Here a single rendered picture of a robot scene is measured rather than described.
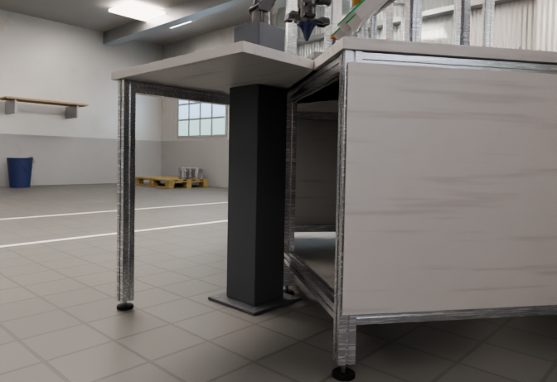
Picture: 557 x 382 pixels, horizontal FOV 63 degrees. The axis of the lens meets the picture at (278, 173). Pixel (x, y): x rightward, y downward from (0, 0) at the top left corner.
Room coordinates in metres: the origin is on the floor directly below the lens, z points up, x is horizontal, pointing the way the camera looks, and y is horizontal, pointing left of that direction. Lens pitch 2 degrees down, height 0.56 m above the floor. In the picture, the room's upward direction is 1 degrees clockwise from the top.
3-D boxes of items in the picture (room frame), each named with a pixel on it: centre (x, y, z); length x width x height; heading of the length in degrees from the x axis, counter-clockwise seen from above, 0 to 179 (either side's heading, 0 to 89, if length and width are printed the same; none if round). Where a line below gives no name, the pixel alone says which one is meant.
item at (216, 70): (1.74, 0.05, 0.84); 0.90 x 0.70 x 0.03; 137
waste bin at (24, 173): (7.61, 4.31, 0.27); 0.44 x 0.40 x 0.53; 137
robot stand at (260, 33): (1.77, 0.08, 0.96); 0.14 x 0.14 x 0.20; 47
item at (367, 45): (1.99, -0.70, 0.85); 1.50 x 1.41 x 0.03; 11
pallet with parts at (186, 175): (8.67, 2.05, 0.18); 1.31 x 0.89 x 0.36; 47
